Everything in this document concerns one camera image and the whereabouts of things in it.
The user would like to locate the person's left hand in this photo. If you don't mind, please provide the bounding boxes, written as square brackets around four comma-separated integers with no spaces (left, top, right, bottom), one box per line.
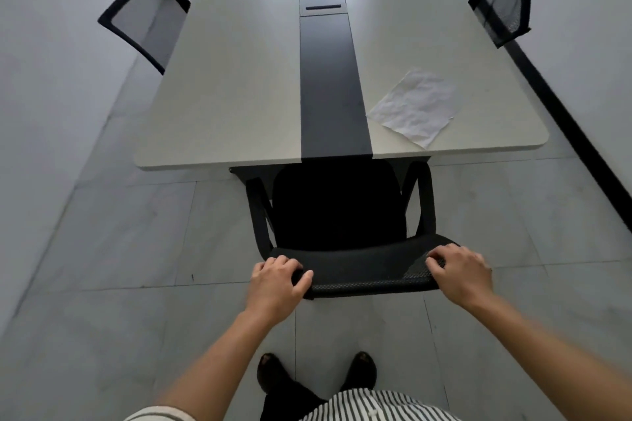
[245,255,315,328]

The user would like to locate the person's right hand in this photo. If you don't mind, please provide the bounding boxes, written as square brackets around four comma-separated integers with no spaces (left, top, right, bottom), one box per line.
[425,243,494,310]

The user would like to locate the person's left forearm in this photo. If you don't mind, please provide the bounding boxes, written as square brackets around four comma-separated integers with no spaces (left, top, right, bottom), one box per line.
[153,309,278,421]

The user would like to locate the person's right forearm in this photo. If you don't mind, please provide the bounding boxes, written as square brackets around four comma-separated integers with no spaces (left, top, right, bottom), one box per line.
[465,289,632,421]

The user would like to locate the person's left black shoe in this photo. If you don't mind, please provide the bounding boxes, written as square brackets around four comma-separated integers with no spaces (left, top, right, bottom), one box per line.
[256,353,292,395]

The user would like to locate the person's black shoe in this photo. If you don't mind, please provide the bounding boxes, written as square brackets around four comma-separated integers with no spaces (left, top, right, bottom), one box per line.
[343,351,378,392]
[256,353,292,395]

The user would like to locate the person's black trousers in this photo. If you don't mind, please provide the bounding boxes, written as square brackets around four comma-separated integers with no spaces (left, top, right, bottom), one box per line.
[259,376,379,421]

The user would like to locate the person's right black shoe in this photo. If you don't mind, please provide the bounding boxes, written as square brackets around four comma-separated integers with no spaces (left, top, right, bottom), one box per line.
[343,351,378,392]

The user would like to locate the person's striped shirt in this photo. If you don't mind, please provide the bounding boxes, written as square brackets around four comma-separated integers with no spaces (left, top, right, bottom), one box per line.
[123,387,463,421]

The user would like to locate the long white grey table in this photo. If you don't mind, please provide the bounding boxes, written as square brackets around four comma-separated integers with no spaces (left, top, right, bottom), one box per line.
[134,0,550,172]

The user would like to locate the crumpled white paper sheet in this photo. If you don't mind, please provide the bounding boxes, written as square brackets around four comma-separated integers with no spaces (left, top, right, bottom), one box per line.
[366,68,463,149]

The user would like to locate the black baseboard strip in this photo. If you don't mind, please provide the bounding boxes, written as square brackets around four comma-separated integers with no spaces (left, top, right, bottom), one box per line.
[432,0,632,230]

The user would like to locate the silver table cable grommet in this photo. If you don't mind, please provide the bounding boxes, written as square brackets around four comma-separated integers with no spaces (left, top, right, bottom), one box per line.
[300,3,348,17]

